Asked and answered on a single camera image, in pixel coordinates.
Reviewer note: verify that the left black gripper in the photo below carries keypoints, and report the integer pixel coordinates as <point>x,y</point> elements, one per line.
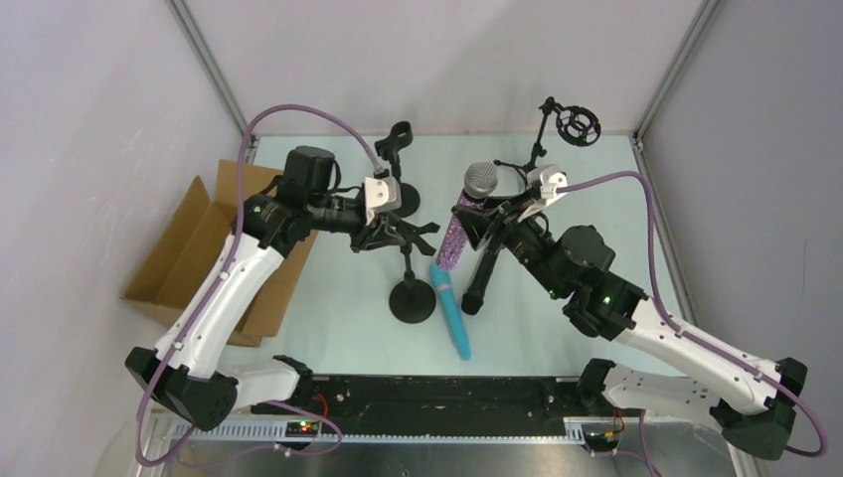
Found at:
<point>375,233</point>

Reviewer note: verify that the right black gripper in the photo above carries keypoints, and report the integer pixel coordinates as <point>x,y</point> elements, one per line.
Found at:
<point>494,220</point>

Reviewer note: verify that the teal blue microphone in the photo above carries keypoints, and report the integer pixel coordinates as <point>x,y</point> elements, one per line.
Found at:
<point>441,282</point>

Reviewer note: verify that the black round-base mic stand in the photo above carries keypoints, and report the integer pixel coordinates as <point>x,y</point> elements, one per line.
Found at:
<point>412,300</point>

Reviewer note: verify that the brown cardboard box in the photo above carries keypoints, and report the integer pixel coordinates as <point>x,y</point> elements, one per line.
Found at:
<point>173,271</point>

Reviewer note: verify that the black orange-ring microphone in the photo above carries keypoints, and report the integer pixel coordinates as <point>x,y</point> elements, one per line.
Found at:
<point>473,297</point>

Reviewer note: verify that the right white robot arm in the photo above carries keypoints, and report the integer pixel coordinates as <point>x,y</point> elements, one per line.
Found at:
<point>751,401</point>

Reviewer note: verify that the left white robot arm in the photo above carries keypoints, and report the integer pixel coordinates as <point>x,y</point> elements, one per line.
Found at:
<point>181,372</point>

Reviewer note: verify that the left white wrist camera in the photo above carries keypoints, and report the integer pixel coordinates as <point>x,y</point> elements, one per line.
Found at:
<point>382,195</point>

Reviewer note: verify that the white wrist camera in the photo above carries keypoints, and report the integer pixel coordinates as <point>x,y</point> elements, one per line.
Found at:
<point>382,195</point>
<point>544,184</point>

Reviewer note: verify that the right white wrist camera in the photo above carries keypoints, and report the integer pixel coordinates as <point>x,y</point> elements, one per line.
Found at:
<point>544,184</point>

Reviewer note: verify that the black tripod shock-mount stand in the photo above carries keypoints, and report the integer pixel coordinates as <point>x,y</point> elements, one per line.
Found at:
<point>576,125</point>

